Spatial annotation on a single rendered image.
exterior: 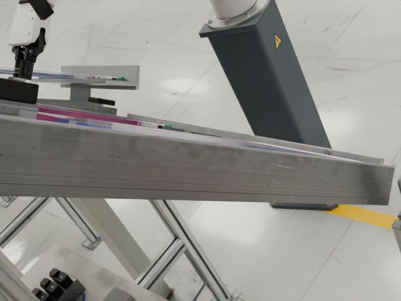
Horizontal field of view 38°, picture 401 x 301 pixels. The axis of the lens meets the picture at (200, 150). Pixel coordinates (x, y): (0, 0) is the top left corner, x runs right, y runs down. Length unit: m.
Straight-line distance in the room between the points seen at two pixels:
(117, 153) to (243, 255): 1.43
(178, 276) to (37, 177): 1.52
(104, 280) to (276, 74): 0.80
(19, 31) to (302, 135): 0.88
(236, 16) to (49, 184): 1.18
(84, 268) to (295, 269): 0.79
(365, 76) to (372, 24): 0.39
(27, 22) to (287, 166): 0.83
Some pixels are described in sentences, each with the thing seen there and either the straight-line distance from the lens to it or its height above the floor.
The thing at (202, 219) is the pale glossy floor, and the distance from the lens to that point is 2.13.
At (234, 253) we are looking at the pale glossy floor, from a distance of 1.96.
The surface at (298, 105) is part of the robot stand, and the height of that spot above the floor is 0.37.
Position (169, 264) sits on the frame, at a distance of 1.61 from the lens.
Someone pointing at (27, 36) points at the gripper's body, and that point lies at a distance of 1.37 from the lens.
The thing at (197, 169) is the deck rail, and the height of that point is 1.02.
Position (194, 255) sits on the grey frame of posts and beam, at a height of 0.24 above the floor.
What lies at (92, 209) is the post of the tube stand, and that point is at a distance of 1.66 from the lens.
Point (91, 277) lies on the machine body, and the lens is 1.21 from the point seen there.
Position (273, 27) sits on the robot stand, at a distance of 1.67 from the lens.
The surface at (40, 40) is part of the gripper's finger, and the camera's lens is 1.37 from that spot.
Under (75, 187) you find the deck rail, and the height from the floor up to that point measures 1.11.
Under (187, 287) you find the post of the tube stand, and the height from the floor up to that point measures 0.01.
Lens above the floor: 1.37
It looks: 34 degrees down
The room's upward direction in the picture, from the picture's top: 29 degrees counter-clockwise
